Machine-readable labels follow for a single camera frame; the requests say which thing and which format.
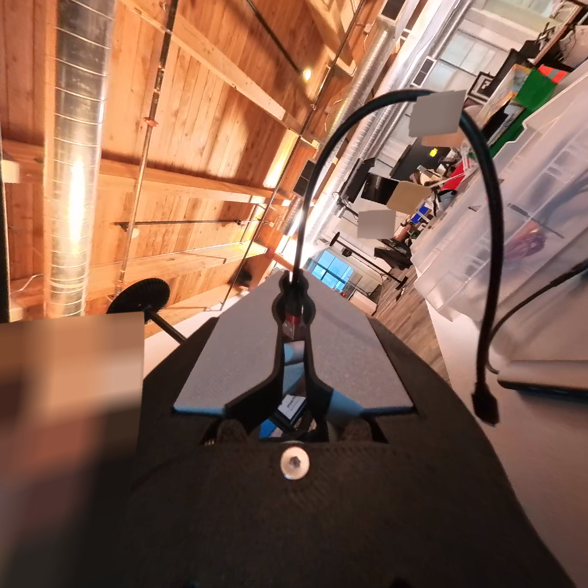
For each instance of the black monitor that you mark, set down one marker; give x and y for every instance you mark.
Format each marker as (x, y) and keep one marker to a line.
(356, 181)

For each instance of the black floor lamp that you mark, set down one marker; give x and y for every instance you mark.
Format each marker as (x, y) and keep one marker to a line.
(400, 281)
(138, 298)

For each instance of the grey usb hub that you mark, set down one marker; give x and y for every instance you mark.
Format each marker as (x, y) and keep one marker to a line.
(546, 379)

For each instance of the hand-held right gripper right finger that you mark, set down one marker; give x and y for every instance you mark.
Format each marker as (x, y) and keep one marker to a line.
(358, 363)

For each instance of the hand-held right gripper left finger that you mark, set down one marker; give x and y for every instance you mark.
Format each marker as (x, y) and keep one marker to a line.
(229, 358)

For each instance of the paned window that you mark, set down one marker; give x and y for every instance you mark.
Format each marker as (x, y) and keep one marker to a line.
(333, 271)

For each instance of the green box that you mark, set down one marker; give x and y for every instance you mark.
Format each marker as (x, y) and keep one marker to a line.
(537, 89)

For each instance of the purple mesh pouch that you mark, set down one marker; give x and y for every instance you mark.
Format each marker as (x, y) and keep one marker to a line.
(528, 241)

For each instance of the clear plastic organizer box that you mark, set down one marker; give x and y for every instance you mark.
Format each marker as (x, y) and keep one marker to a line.
(542, 193)

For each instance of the silver air duct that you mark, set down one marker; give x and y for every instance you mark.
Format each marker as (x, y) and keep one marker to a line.
(78, 160)
(367, 82)

